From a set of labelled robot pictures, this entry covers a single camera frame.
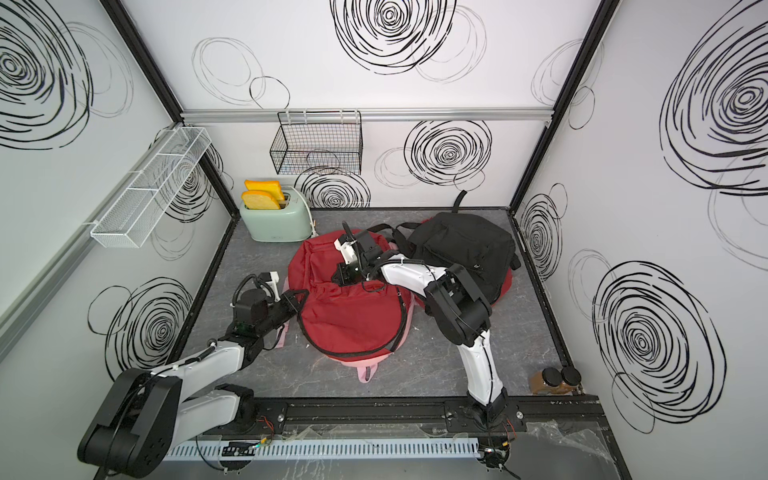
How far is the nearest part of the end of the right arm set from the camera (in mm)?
724

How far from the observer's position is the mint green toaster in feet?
3.34

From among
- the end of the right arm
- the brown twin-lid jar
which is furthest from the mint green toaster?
the brown twin-lid jar

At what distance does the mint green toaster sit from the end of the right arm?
1.00ft

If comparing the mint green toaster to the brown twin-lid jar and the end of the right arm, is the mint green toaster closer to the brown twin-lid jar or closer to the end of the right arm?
the end of the right arm
